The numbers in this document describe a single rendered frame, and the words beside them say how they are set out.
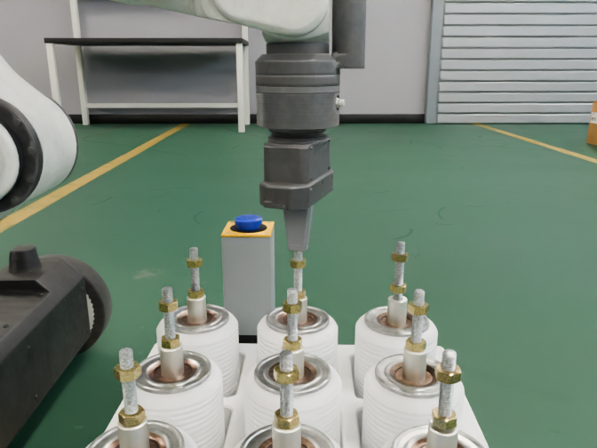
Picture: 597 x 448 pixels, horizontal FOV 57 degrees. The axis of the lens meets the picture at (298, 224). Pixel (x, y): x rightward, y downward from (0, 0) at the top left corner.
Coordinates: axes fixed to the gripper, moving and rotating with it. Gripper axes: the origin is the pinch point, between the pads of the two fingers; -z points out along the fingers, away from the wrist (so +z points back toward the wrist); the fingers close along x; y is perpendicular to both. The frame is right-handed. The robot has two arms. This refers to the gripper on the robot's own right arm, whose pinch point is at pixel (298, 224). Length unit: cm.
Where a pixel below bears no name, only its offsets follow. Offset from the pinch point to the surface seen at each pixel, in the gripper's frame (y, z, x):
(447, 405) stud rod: 18.4, -6.9, 19.4
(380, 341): 10.0, -12.5, 1.0
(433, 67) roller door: -41, 16, -497
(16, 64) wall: -414, 20, -367
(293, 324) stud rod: 3.6, -6.4, 11.7
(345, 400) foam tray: 6.7, -19.0, 3.6
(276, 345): -1.0, -13.0, 4.6
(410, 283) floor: 3, -37, -79
